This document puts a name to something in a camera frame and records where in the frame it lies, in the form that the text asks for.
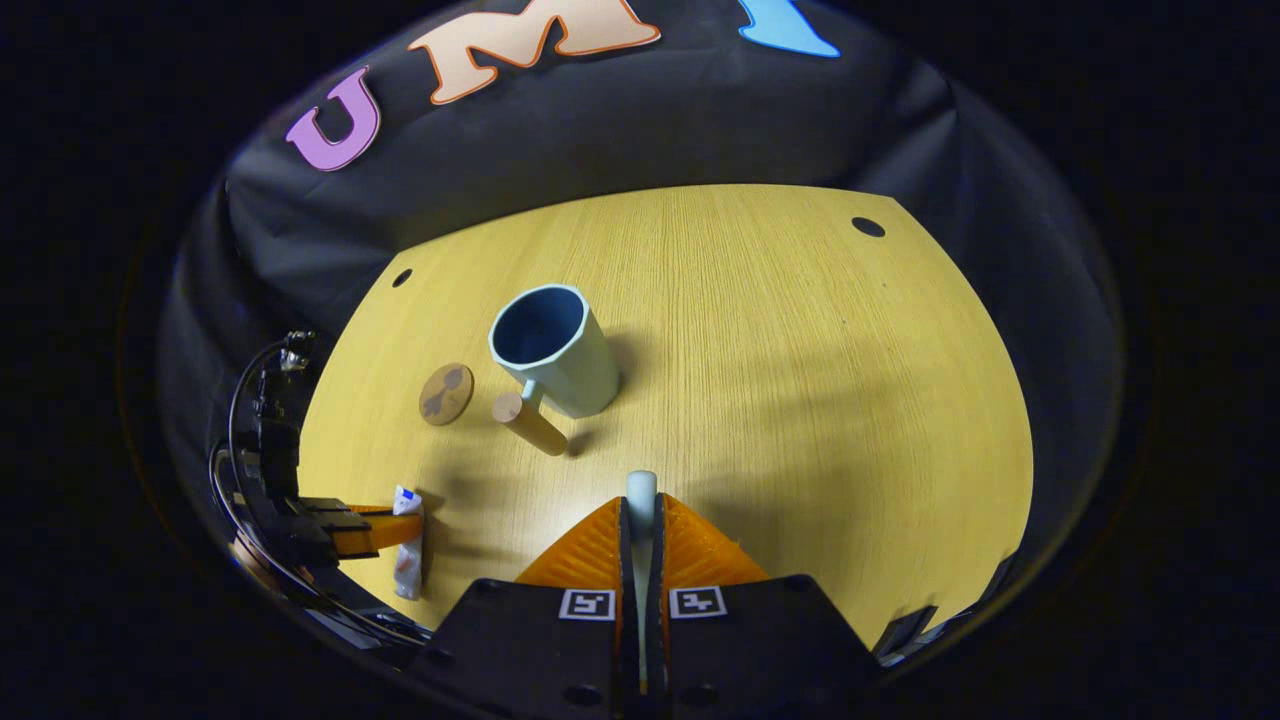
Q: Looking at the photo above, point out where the white toothpaste tube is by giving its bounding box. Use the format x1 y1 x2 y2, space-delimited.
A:
391 485 426 602

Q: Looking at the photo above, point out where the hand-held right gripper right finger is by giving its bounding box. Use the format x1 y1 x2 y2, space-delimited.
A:
650 492 883 720

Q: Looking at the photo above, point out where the pale blue cup wooden handle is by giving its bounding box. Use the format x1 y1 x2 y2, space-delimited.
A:
488 284 622 458

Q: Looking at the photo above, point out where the black cable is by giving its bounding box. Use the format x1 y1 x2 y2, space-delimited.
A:
226 338 293 481

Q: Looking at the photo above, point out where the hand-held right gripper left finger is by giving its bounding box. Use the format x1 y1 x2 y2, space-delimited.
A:
414 496 635 720

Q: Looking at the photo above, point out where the pale green toothbrush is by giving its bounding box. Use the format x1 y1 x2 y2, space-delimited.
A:
624 470 660 693

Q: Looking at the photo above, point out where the round brown coaster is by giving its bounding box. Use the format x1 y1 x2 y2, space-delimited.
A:
418 362 476 428

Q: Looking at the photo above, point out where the black backdrop cloth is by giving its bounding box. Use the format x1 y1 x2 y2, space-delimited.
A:
158 0 1123 601

